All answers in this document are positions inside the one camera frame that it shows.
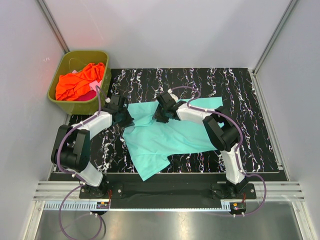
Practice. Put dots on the light pink t-shirt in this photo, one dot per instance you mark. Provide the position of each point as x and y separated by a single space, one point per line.
93 85

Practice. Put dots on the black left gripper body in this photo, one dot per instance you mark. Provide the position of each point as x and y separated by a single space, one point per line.
126 119

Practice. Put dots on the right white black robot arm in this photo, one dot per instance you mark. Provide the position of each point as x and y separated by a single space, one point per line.
223 133

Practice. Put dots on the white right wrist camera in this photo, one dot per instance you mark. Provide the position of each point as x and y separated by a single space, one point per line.
173 99

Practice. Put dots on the olive green plastic bin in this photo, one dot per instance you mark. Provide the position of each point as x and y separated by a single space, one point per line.
75 61

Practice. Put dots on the magenta t-shirt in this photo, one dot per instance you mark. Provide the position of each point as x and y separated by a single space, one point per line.
87 97

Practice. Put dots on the slotted aluminium rail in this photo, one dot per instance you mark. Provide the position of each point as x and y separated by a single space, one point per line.
92 205

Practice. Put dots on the turquoise t-shirt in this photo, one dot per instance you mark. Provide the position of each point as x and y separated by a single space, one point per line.
150 142

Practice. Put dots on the orange t-shirt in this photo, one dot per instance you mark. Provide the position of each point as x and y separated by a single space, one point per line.
75 84

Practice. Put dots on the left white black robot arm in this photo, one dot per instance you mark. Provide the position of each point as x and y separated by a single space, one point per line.
71 151

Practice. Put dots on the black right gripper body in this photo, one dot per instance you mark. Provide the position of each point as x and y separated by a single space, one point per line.
160 115

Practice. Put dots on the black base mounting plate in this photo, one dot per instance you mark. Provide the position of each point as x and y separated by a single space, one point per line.
191 188

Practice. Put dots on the black marble pattern mat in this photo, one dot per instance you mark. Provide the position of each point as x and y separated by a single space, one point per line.
109 153

